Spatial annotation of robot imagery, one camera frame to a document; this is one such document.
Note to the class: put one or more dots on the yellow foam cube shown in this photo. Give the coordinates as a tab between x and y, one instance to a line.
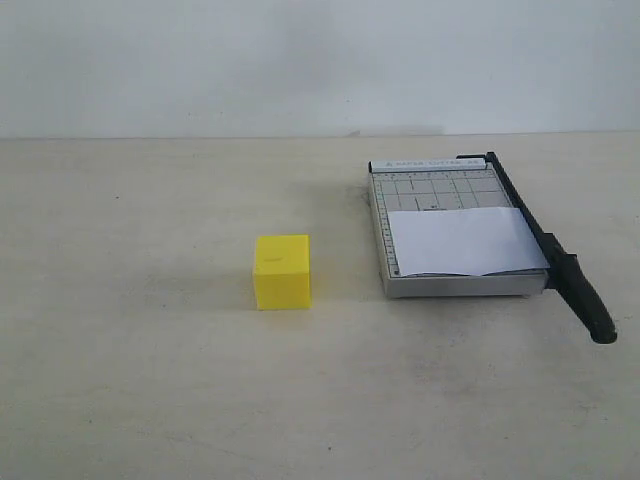
282	272

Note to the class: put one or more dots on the black cutter blade lever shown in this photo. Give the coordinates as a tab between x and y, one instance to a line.
564	273

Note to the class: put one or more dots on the white paper sheet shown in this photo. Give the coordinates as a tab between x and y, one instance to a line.
471	242

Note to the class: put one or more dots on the grey paper cutter base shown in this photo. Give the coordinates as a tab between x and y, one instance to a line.
435	185

